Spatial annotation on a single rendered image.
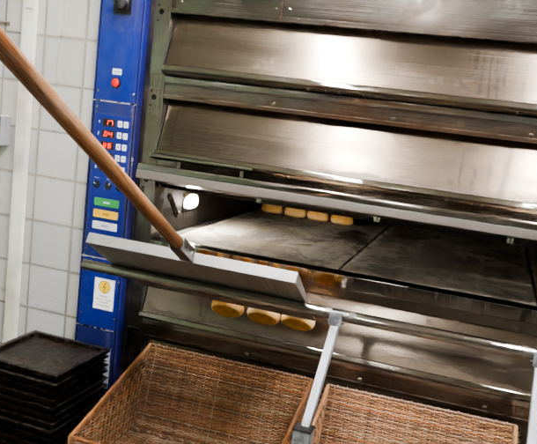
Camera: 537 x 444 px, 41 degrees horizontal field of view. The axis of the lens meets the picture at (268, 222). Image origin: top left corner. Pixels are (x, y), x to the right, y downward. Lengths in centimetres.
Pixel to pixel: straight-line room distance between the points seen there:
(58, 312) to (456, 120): 144
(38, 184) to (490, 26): 151
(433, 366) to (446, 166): 58
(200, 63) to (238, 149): 28
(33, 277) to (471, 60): 158
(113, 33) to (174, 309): 89
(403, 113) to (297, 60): 34
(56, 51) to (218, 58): 57
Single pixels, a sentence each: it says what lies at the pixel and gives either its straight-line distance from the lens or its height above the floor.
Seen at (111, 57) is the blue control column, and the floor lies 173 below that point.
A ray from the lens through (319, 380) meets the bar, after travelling 174.
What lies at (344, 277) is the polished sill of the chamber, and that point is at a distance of 217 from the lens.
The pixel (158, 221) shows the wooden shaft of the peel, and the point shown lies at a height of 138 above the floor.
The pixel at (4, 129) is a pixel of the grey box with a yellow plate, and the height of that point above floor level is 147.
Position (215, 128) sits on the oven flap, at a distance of 226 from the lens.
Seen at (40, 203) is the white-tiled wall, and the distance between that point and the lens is 256.
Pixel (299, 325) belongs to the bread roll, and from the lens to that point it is 208.
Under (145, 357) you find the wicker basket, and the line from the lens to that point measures 238.
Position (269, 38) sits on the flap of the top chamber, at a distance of 223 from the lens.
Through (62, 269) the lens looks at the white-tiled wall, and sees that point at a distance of 255.
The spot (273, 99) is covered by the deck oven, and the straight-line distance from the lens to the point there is 219.
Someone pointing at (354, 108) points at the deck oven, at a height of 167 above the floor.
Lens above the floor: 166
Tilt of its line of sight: 9 degrees down
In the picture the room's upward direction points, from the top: 7 degrees clockwise
